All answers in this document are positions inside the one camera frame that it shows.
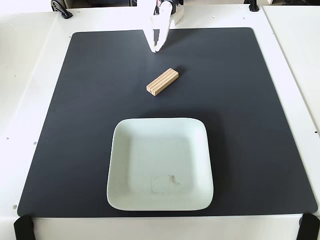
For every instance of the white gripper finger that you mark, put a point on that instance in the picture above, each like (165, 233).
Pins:
(149, 32)
(166, 20)

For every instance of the grooved wooden block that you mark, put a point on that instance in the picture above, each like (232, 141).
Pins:
(162, 81)

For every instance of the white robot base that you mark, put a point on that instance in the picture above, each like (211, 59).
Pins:
(178, 15)

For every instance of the pale green square plate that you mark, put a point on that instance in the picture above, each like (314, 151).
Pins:
(160, 162)

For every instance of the black table mat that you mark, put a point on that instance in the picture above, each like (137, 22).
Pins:
(75, 125)

